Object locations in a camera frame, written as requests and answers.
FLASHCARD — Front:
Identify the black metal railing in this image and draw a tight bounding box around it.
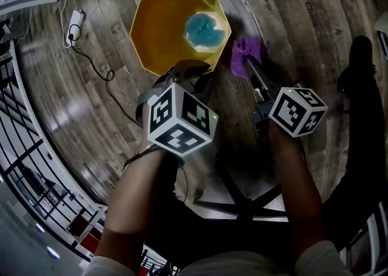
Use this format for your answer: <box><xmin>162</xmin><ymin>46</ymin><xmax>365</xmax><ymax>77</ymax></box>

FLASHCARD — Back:
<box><xmin>0</xmin><ymin>41</ymin><xmax>107</xmax><ymax>257</ymax></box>

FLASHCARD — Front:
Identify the white power cable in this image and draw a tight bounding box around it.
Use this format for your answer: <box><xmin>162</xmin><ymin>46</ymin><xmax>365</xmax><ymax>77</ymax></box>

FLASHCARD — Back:
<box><xmin>59</xmin><ymin>0</ymin><xmax>76</xmax><ymax>39</ymax></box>

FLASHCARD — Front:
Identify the person's right leg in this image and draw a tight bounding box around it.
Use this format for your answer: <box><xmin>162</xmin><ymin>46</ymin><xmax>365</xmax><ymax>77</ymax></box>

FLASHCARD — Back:
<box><xmin>321</xmin><ymin>68</ymin><xmax>386</xmax><ymax>251</ymax></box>

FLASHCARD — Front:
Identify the dark red box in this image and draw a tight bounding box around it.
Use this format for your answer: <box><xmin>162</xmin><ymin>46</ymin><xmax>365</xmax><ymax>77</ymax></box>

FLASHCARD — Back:
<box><xmin>68</xmin><ymin>212</ymin><xmax>90</xmax><ymax>236</ymax></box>

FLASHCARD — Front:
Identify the red board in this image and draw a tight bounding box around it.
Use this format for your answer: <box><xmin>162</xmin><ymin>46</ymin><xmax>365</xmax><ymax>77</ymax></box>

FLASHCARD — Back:
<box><xmin>80</xmin><ymin>232</ymin><xmax>102</xmax><ymax>254</ymax></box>

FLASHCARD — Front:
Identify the thin white cable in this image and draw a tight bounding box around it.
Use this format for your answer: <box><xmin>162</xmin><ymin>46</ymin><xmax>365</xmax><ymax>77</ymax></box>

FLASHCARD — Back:
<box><xmin>15</xmin><ymin>7</ymin><xmax>35</xmax><ymax>42</ymax></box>

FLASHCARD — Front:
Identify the yellow plastic bucket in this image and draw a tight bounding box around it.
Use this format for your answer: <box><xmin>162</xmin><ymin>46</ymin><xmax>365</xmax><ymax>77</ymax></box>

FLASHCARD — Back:
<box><xmin>129</xmin><ymin>0</ymin><xmax>233</xmax><ymax>77</ymax></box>

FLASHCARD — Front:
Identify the cream pedal bin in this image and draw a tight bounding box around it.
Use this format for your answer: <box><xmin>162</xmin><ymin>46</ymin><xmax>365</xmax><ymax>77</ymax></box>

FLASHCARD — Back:
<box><xmin>374</xmin><ymin>10</ymin><xmax>388</xmax><ymax>57</ymax></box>

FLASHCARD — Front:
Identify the person's white shirt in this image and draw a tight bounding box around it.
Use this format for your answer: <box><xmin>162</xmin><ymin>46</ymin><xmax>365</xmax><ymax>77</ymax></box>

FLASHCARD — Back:
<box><xmin>81</xmin><ymin>240</ymin><xmax>354</xmax><ymax>276</ymax></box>

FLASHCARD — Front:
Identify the person's left forearm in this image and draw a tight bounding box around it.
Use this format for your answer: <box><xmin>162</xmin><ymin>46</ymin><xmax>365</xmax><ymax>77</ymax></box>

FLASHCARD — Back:
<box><xmin>95</xmin><ymin>147</ymin><xmax>166</xmax><ymax>259</ymax></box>

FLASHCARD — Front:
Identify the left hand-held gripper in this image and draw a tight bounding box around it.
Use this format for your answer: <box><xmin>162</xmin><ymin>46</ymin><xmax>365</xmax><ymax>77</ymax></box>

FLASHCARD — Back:
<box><xmin>135</xmin><ymin>59</ymin><xmax>219</xmax><ymax>157</ymax></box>

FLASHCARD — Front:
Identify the person's right forearm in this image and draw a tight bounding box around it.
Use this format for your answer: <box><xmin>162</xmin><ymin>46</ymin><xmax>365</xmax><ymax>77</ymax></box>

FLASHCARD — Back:
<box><xmin>268</xmin><ymin>123</ymin><xmax>325</xmax><ymax>262</ymax></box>

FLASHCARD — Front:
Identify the person's black right shoe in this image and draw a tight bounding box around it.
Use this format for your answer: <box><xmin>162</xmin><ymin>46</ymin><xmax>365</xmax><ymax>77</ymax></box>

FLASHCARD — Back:
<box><xmin>338</xmin><ymin>35</ymin><xmax>378</xmax><ymax>93</ymax></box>

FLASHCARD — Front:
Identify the black wrist band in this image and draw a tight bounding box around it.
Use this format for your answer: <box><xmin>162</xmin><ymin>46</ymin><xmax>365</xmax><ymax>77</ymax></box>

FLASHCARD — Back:
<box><xmin>122</xmin><ymin>144</ymin><xmax>158</xmax><ymax>169</ymax></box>

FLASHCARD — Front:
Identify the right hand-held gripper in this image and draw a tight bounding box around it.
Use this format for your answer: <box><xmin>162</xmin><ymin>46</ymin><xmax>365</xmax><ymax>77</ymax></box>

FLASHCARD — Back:
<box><xmin>244</xmin><ymin>59</ymin><xmax>329</xmax><ymax>138</ymax></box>

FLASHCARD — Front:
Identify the blue crumpled wad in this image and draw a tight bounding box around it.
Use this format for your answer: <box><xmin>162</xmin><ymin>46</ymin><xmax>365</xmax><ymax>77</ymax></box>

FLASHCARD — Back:
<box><xmin>184</xmin><ymin>12</ymin><xmax>226</xmax><ymax>53</ymax></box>

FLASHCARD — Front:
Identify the purple cloth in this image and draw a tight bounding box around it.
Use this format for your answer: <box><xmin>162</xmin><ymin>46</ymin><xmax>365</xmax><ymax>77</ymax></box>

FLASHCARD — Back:
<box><xmin>230</xmin><ymin>36</ymin><xmax>270</xmax><ymax>80</ymax></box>

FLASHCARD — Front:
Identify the white power strip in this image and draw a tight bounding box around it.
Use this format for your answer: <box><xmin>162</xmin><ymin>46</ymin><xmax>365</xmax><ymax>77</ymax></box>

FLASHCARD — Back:
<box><xmin>65</xmin><ymin>9</ymin><xmax>85</xmax><ymax>47</ymax></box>

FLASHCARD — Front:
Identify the black power cable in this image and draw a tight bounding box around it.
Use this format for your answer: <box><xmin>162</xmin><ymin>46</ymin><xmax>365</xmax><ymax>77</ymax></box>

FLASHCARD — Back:
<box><xmin>68</xmin><ymin>24</ymin><xmax>143</xmax><ymax>127</ymax></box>

